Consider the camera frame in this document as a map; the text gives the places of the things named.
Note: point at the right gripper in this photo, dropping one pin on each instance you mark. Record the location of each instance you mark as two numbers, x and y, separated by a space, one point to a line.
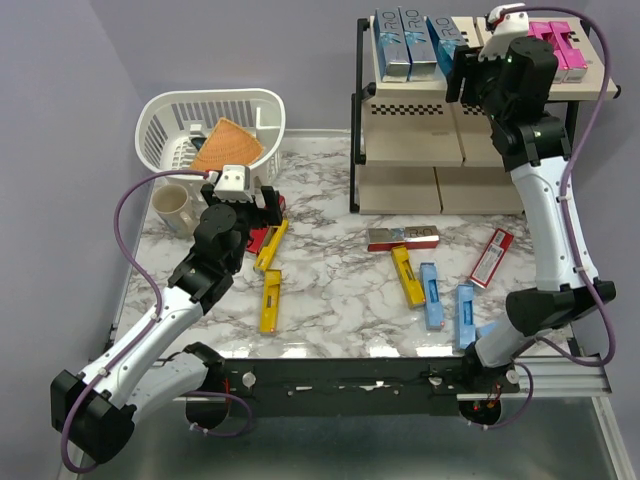
468 66

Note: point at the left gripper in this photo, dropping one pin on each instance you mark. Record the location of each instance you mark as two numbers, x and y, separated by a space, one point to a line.
263 217

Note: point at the silver blue toothpaste box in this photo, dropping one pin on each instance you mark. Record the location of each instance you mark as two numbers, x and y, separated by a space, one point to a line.
391 47
445 37
421 51

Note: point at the pink toothpaste box horizontal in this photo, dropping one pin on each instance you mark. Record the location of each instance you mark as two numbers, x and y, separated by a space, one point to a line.
537 29

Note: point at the yellow toothpaste box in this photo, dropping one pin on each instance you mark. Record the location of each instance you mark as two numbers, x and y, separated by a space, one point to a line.
411 286
267 254
270 301

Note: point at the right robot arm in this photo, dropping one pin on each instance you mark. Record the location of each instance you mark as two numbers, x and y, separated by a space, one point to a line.
512 90

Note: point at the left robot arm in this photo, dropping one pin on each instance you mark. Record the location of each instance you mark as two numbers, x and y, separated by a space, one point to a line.
97 409

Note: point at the black three-tier shelf rack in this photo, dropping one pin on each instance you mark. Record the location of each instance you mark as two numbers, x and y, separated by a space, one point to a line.
414 153

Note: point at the orange woven fan mat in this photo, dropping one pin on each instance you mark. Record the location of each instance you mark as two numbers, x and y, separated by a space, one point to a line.
228 144

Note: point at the beige ceramic mug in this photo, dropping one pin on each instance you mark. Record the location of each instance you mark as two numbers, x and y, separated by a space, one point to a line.
173 204

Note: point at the black item in basket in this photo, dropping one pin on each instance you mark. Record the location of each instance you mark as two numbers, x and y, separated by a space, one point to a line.
196 140

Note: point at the white plastic basket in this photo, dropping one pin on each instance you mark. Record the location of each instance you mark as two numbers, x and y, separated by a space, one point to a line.
171 120

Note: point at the silver red toothpaste box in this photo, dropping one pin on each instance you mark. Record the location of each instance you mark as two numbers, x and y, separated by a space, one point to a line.
413 237

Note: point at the red white toothpaste box right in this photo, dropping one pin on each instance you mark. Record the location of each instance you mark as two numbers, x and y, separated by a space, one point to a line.
491 258

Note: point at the light blue toothpaste box centre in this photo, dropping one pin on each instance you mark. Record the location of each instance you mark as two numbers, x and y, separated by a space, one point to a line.
434 312

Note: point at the light blue toothpaste box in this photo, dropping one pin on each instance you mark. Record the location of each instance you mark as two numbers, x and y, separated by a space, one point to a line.
465 333
434 312

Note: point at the light blue toothpaste box right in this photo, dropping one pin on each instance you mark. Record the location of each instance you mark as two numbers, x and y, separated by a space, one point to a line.
465 333

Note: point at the light blue toothpaste box corner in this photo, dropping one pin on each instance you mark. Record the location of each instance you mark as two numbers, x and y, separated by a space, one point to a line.
485 330

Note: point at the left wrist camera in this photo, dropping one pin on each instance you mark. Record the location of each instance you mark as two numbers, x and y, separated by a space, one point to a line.
232 184

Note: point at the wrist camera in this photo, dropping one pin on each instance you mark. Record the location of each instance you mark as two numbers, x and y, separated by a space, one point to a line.
504 23
232 184

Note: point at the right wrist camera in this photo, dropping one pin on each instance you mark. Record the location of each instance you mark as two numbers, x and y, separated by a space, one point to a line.
504 23

